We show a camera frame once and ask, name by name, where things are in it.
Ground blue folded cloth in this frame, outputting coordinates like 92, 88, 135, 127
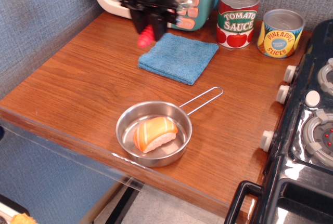
138, 33, 219, 85

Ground white stove knob middle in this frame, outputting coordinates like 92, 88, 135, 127
276, 85, 290, 104

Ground red handled metal spoon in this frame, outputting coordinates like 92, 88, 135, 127
137, 0, 200, 48

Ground salmon sushi toy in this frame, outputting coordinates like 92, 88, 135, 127
133, 116, 178, 153

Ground clear acrylic table guard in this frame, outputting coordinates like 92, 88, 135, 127
1, 108, 229, 216

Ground white stove knob top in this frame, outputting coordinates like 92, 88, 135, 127
283, 65, 297, 84

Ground pineapple slices can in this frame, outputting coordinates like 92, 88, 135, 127
257, 9, 305, 58

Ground white stove knob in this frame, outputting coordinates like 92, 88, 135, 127
260, 130, 274, 152
276, 85, 290, 104
283, 65, 297, 84

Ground tomato sauce can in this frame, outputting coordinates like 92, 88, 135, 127
215, 0, 260, 49

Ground orange fuzzy object corner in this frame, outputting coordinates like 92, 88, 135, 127
10, 213, 37, 224

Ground black toy stove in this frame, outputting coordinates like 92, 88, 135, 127
225, 20, 332, 223

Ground white stove knob bottom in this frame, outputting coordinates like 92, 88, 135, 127
260, 130, 274, 152

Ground small steel pan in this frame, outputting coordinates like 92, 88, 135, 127
116, 86, 224, 167

